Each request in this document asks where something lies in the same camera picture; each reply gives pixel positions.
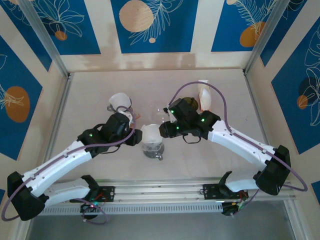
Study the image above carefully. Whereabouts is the clear glass carafe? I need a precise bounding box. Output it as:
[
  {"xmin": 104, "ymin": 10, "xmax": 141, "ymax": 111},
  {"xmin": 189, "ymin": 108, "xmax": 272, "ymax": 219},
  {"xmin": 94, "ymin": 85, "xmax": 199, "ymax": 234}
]
[{"xmin": 153, "ymin": 101, "xmax": 171, "ymax": 123}]

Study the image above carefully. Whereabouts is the orange coffee filter pack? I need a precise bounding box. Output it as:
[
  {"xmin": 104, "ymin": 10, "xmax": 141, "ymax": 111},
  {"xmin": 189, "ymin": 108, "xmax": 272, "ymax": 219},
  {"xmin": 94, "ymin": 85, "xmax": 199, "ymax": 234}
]
[{"xmin": 197, "ymin": 79, "xmax": 213, "ymax": 112}]

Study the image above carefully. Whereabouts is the clear glass dripper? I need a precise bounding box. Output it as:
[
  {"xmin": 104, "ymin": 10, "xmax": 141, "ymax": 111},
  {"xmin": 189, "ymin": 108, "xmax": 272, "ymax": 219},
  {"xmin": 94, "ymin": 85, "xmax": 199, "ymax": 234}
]
[{"xmin": 140, "ymin": 136, "xmax": 165, "ymax": 152}]

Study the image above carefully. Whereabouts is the grey ribbed glass pitcher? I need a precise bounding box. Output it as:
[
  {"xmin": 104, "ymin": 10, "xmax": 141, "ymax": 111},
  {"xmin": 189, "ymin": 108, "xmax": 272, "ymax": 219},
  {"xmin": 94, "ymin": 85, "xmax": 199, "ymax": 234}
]
[{"xmin": 141, "ymin": 142, "xmax": 166, "ymax": 161}]

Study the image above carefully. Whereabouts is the black controller board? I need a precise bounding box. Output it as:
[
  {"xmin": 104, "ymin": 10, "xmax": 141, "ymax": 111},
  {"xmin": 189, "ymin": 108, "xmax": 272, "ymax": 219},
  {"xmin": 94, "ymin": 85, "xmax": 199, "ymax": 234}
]
[
  {"xmin": 79, "ymin": 202, "xmax": 101, "ymax": 221},
  {"xmin": 221, "ymin": 201, "xmax": 247, "ymax": 217}
]

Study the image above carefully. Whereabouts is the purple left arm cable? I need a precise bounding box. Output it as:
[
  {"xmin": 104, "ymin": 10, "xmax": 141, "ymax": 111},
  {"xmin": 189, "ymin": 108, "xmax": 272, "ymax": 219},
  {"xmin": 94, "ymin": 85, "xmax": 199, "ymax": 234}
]
[{"xmin": 1, "ymin": 106, "xmax": 141, "ymax": 225}]

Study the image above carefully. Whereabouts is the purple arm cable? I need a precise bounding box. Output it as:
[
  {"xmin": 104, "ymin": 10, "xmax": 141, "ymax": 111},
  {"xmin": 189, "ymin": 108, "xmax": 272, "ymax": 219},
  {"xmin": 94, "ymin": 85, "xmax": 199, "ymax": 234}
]
[
  {"xmin": 169, "ymin": 81, "xmax": 308, "ymax": 218},
  {"xmin": 1, "ymin": 106, "xmax": 141, "ymax": 225}
]

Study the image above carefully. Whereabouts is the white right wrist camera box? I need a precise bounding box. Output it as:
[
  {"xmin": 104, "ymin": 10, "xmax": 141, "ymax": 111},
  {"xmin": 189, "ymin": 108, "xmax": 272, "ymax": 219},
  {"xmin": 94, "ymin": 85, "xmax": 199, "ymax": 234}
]
[{"xmin": 163, "ymin": 106, "xmax": 176, "ymax": 124}]

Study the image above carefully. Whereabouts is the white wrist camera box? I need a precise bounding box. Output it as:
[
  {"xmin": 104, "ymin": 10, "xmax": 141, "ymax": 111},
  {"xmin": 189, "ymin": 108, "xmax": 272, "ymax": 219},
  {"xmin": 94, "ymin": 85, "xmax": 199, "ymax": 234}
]
[
  {"xmin": 121, "ymin": 112, "xmax": 134, "ymax": 127},
  {"xmin": 163, "ymin": 106, "xmax": 176, "ymax": 124}
]

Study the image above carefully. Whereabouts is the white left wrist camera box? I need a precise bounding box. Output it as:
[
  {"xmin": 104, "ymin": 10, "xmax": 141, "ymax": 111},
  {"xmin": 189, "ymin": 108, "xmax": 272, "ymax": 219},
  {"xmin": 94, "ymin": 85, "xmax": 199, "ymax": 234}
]
[{"xmin": 121, "ymin": 112, "xmax": 134, "ymax": 127}]

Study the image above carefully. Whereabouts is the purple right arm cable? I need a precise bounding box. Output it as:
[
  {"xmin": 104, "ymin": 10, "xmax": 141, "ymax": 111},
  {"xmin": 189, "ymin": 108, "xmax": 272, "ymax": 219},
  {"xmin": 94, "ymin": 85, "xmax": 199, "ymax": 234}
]
[{"xmin": 169, "ymin": 81, "xmax": 308, "ymax": 218}]

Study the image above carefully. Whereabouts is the aluminium table side rail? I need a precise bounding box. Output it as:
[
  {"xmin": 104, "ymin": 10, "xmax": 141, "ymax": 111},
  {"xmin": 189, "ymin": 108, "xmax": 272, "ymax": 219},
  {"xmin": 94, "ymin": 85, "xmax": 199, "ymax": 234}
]
[{"xmin": 37, "ymin": 73, "xmax": 74, "ymax": 185}]

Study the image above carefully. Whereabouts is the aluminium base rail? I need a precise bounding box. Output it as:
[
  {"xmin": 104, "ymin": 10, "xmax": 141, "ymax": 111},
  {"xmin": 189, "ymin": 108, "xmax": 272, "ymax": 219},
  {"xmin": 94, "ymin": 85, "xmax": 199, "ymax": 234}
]
[{"xmin": 21, "ymin": 177, "xmax": 297, "ymax": 208}]

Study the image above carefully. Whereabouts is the slotted grey cable duct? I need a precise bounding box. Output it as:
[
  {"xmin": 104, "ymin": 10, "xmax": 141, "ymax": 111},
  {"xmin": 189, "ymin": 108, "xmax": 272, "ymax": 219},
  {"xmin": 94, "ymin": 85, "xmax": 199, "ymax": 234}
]
[{"xmin": 31, "ymin": 203, "xmax": 224, "ymax": 216}]

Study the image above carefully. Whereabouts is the aluminium frame post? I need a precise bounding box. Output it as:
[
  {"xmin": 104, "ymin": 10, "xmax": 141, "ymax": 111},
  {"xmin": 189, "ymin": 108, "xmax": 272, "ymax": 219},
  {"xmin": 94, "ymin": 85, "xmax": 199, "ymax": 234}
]
[
  {"xmin": 243, "ymin": 0, "xmax": 288, "ymax": 76},
  {"xmin": 17, "ymin": 0, "xmax": 73, "ymax": 79}
]

